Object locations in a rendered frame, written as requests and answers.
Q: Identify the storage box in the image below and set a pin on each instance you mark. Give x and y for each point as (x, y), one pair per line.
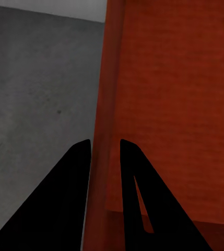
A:
(161, 87)

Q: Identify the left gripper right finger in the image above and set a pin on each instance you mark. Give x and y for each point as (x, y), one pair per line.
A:
(173, 229)

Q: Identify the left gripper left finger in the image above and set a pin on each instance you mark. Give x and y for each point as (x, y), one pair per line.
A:
(52, 218)

